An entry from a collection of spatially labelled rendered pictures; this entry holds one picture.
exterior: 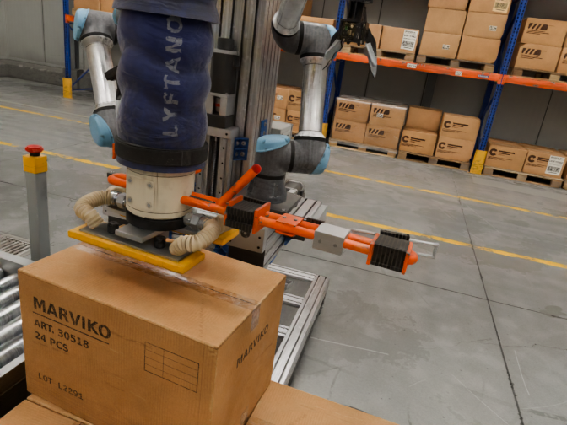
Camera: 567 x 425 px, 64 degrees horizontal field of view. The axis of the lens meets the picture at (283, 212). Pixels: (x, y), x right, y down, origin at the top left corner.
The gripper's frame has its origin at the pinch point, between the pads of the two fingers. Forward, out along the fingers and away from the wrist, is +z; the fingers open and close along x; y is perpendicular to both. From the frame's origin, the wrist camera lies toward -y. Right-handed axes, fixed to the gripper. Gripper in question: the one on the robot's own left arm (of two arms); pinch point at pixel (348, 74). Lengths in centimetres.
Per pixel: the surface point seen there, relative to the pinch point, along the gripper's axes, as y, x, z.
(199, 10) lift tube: 39.4, -27.9, -9.9
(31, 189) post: -16, -130, 66
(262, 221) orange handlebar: 40, -8, 34
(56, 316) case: 53, -56, 67
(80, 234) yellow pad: 48, -52, 45
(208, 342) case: 57, -12, 58
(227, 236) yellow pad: 29, -21, 45
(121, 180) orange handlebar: 36, -48, 33
